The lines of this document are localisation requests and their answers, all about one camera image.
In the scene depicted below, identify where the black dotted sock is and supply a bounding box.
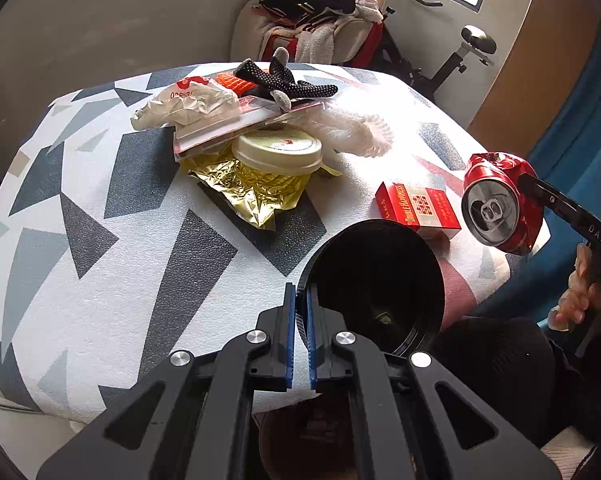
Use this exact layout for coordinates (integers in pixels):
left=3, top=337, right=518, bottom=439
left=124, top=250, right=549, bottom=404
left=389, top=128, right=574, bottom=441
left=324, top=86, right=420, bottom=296
left=233, top=47, right=340, bottom=111

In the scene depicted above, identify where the gold foil wrapper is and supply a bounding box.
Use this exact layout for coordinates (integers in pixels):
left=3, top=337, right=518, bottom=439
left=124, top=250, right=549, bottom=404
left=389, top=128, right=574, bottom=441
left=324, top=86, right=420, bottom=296
left=188, top=157, right=314, bottom=231

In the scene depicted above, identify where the red cigarette pack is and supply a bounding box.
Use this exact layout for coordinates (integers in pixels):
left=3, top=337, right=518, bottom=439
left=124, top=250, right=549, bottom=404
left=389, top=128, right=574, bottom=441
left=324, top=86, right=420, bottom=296
left=375, top=181, right=462, bottom=241

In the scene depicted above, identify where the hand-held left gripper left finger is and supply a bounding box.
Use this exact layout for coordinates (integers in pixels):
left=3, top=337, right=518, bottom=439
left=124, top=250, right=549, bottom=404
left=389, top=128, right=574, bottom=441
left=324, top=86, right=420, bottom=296
left=35, top=282, right=306, bottom=480

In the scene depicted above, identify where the person's right hand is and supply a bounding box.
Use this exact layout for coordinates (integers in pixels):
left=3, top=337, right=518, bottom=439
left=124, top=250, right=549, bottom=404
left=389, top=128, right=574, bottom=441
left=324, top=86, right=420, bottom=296
left=547, top=242, right=601, bottom=333

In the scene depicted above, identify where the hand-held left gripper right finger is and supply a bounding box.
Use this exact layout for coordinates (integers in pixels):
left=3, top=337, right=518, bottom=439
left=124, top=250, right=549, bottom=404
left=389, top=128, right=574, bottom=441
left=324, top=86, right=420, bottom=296
left=305, top=292, right=561, bottom=480

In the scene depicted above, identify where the pile of clothes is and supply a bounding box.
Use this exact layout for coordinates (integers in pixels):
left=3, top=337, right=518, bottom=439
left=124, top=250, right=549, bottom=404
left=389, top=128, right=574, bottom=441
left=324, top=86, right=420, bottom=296
left=253, top=0, right=386, bottom=68

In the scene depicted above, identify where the blue sofa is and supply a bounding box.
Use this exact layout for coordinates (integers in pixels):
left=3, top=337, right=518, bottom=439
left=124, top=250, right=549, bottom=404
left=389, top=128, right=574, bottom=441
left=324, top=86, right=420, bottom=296
left=468, top=20, right=601, bottom=321

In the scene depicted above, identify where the black exercise bike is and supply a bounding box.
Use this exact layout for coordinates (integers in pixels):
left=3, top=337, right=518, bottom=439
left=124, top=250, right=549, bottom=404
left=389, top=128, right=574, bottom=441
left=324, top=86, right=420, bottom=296
left=331, top=0, right=497, bottom=103

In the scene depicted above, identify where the person's black trouser leg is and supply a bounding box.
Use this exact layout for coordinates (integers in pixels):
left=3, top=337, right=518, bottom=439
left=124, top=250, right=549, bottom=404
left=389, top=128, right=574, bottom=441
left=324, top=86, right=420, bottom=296
left=431, top=317, right=601, bottom=448

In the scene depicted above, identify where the crumpled white plastic bag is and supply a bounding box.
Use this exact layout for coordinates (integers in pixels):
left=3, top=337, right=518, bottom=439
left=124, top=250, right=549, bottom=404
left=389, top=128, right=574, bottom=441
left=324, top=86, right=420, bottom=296
left=130, top=75, right=241, bottom=131

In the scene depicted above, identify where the white plastic cup lid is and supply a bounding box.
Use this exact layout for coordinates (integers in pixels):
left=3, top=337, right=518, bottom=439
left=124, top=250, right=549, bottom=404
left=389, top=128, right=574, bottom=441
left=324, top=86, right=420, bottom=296
left=230, top=127, right=326, bottom=177

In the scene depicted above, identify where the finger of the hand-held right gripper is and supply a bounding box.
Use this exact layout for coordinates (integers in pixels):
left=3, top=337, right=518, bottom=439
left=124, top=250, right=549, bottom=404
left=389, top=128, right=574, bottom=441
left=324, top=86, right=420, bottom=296
left=518, top=172, right=601, bottom=250

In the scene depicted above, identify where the black round bin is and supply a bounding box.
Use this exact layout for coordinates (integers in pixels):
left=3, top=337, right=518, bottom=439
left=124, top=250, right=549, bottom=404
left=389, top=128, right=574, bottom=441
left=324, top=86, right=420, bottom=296
left=300, top=218, right=445, bottom=358

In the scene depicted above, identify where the orange mesh net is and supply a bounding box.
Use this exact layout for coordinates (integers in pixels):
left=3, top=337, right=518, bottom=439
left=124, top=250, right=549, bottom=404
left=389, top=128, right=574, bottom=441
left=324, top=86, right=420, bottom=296
left=214, top=72, right=254, bottom=96

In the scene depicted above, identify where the geometric patterned table cover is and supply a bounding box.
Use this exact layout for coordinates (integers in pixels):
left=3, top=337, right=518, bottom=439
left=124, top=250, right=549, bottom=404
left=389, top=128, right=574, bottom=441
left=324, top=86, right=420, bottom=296
left=0, top=62, right=551, bottom=423

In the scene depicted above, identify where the wooden door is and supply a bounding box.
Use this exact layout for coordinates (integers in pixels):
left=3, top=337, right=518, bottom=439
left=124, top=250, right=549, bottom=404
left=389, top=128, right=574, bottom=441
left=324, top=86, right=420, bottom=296
left=468, top=0, right=601, bottom=141

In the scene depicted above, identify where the clear plastic zip bag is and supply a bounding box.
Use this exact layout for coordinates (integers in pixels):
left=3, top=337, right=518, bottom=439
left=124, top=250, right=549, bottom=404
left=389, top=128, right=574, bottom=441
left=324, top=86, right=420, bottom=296
left=173, top=97, right=326, bottom=163

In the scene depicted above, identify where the crushed red drink can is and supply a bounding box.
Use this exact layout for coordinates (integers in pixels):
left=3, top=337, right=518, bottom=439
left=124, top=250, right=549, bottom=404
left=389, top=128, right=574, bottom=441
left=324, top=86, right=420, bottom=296
left=461, top=151, right=544, bottom=256

